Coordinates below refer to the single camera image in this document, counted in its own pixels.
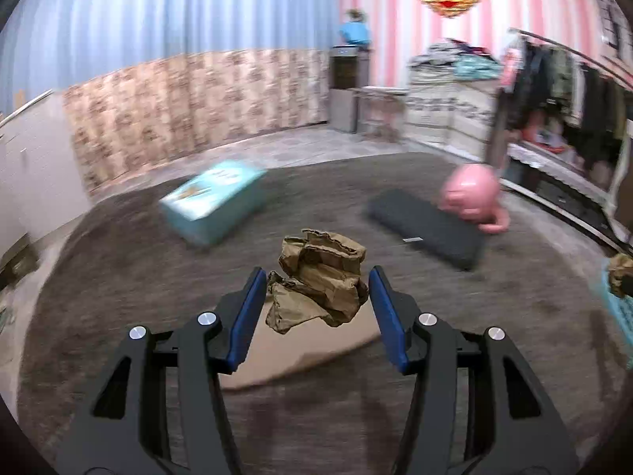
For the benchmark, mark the pink mug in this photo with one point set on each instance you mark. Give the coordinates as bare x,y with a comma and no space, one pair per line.
470,193

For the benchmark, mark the light blue plastic basket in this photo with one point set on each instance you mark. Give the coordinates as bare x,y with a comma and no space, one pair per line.
620,316

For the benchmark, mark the silver lace cloth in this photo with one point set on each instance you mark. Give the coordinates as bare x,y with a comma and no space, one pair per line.
554,163

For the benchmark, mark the pile of folded clothes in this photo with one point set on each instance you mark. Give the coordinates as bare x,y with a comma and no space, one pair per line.
455,62

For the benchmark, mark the small round side table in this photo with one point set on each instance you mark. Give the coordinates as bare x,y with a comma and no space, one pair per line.
381,93

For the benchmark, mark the flat beige paper sheet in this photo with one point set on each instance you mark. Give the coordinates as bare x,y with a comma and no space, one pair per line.
296,356

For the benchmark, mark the blue and floral curtain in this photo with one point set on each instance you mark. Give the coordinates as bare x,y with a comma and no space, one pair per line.
173,34

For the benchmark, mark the brown paper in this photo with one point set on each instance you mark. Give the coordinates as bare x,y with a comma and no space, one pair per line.
316,277
622,274

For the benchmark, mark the framed wall poster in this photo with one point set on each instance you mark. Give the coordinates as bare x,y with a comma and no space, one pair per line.
609,20

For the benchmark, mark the low glass front cabinet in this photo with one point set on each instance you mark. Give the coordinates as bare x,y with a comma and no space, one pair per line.
559,193

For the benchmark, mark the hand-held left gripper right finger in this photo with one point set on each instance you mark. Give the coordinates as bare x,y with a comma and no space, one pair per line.
390,326

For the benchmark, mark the teal cardboard box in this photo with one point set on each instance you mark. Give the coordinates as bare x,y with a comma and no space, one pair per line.
212,203

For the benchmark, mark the blue jar with dried plant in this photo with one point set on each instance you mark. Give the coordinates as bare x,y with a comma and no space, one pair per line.
355,32

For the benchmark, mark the row of hanging clothes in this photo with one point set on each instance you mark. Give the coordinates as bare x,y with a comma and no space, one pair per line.
568,94

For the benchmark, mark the black rectangular case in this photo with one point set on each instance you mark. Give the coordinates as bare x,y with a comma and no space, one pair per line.
425,227

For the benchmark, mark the grey water dispenser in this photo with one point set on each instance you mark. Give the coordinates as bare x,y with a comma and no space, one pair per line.
346,84

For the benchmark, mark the patterned cloth covered cabinet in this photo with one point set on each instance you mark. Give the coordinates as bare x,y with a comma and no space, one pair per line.
445,109

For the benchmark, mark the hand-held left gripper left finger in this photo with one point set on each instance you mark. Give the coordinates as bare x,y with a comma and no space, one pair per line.
245,326

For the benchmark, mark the pink hanging bag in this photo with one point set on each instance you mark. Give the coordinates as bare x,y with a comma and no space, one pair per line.
512,69

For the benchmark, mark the brown panel with white trim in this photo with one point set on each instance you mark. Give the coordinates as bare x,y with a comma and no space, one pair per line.
624,173

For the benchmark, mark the brown shaggy rug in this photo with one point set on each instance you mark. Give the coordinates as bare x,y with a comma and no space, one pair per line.
148,282

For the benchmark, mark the white cabinet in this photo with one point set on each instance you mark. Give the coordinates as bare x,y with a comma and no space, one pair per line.
34,168

